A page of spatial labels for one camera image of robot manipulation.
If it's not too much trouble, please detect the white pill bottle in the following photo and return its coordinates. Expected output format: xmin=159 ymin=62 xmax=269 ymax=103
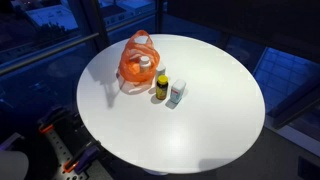
xmin=139 ymin=56 xmax=151 ymax=73

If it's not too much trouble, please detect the brown bottle yellow cap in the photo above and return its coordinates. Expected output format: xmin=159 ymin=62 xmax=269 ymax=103
xmin=156 ymin=75 xmax=168 ymax=100

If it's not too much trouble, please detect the small white bottle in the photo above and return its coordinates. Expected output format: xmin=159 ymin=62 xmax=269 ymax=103
xmin=155 ymin=64 xmax=166 ymax=79

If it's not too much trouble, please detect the orange plastic bag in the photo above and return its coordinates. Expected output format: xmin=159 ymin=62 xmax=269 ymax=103
xmin=118 ymin=30 xmax=160 ymax=83

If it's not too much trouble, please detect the white light-blue rectangular container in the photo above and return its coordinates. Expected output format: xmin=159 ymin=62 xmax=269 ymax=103
xmin=170 ymin=79 xmax=186 ymax=103

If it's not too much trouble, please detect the purple orange clamp near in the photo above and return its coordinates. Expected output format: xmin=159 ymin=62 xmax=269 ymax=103
xmin=63 ymin=141 xmax=101 ymax=174

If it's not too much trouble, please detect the purple orange clamp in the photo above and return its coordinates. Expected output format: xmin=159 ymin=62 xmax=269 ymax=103
xmin=38 ymin=107 xmax=71 ymax=134
xmin=63 ymin=141 xmax=101 ymax=174

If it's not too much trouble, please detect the purple orange clamp far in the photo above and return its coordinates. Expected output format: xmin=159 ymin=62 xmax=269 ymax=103
xmin=38 ymin=107 xmax=71 ymax=134

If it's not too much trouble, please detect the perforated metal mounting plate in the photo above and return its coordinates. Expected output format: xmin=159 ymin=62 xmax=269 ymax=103
xmin=45 ymin=130 xmax=88 ymax=180

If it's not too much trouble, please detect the metal window railing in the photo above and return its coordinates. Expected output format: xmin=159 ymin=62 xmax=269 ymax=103
xmin=0 ymin=33 xmax=99 ymax=76

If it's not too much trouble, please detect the white cylindrical object corner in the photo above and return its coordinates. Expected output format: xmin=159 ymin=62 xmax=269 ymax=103
xmin=0 ymin=151 xmax=29 ymax=180

